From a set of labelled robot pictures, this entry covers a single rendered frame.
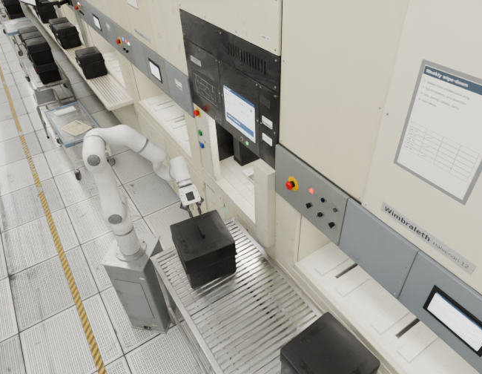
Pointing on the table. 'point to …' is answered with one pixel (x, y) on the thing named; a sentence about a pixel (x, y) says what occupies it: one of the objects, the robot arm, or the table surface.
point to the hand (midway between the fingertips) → (195, 212)
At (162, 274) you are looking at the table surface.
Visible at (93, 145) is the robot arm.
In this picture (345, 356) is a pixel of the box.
